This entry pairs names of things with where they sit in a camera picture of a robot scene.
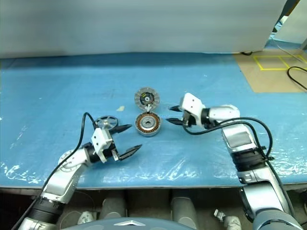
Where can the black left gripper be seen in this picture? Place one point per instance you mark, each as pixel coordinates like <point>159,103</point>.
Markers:
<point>112,152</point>

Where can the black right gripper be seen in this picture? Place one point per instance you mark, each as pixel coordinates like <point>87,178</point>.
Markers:
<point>189,119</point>

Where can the round motor housing copper windings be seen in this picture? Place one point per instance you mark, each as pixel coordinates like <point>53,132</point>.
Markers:
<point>141,124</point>

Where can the silver spoked rotor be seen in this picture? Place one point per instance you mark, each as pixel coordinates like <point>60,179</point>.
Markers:
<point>105,119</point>

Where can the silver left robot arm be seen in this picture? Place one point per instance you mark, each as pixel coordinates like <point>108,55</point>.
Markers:
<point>62,182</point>

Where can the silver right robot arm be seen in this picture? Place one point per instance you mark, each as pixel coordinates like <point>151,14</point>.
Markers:
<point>239,141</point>

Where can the small beige tape piece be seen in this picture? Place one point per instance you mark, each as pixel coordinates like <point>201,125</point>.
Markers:
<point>120,108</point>

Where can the white crumpled object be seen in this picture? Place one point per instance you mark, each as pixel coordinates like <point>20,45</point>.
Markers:
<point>86,218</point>

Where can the blue table mat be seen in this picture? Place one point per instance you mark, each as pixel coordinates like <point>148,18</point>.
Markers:
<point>60,83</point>

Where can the grey rounded robot leg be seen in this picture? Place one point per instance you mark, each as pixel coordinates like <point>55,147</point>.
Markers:
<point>183,210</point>

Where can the large white backdrop board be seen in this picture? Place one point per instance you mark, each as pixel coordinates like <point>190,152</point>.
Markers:
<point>144,24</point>

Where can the brown cardboard sheet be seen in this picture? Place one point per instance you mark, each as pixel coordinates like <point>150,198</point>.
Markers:
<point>268,81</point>

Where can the white side board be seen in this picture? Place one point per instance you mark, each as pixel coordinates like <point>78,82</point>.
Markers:
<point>295,21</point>

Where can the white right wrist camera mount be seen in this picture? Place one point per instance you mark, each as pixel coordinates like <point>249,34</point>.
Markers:
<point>192,101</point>

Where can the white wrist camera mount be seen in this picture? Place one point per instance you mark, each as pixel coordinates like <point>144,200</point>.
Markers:
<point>192,101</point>
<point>99,140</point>

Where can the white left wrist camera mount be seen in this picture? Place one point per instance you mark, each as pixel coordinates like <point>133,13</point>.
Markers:
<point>99,140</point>

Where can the small grey metal bracket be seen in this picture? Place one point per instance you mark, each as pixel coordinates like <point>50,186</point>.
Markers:
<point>227,221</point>

